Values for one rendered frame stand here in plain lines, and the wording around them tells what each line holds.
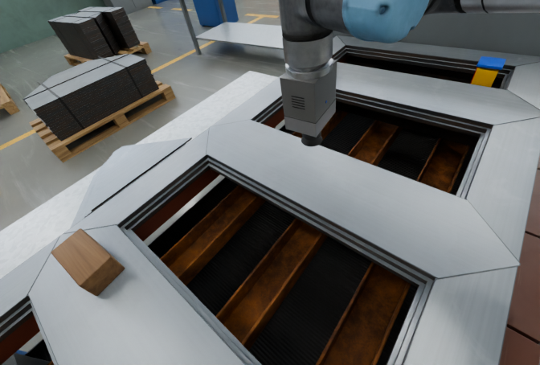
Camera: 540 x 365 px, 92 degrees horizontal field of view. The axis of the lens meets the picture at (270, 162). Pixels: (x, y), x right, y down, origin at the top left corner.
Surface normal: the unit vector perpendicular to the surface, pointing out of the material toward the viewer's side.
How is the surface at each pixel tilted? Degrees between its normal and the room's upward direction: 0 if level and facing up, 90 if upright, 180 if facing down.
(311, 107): 90
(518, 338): 0
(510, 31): 90
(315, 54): 90
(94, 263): 0
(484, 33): 90
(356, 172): 0
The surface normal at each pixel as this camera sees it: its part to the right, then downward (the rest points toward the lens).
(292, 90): -0.54, 0.64
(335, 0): -0.84, 0.33
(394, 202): -0.15, -0.71
